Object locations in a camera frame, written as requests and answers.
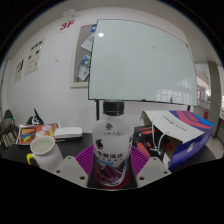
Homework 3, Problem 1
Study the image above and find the red floor number sign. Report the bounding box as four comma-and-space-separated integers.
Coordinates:
58, 19, 76, 32

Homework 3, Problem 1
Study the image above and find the red and black tool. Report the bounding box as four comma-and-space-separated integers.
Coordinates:
132, 124, 165, 158

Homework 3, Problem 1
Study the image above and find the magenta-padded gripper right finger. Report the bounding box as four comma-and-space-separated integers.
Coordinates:
127, 145, 173, 190

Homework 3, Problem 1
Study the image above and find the clear black-capped drink bottle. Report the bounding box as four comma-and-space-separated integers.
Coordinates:
91, 99, 135, 188

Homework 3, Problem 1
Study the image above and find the large wall whiteboard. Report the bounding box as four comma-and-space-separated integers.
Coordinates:
87, 18, 199, 107

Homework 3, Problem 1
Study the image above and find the white mug with yellow handle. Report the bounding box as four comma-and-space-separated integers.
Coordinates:
26, 135, 65, 173

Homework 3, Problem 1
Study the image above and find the flat white case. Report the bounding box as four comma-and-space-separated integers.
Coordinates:
52, 126, 84, 140

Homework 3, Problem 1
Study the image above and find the large white wall poster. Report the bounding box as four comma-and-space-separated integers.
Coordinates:
24, 37, 46, 76

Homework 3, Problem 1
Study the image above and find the grey pin board with papers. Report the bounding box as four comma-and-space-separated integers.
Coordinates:
69, 23, 98, 90

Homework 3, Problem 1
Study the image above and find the blue and white cardboard box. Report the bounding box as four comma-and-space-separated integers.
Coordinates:
141, 109, 215, 170

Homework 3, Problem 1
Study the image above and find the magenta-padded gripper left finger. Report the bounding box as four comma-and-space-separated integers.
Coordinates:
53, 144, 96, 188

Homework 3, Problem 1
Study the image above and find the black pointed object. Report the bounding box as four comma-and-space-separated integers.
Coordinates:
26, 107, 45, 126

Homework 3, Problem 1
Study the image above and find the small white wall poster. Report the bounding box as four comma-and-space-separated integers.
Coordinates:
13, 58, 26, 84

